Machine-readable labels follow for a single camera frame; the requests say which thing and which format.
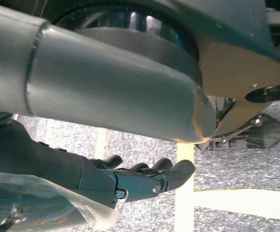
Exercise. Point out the pale right wrist camera housing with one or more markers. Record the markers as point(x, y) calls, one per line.
point(45, 208)

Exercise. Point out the yellow floor tape square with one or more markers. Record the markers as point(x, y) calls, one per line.
point(184, 208)

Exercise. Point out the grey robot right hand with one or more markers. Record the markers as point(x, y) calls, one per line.
point(106, 89)

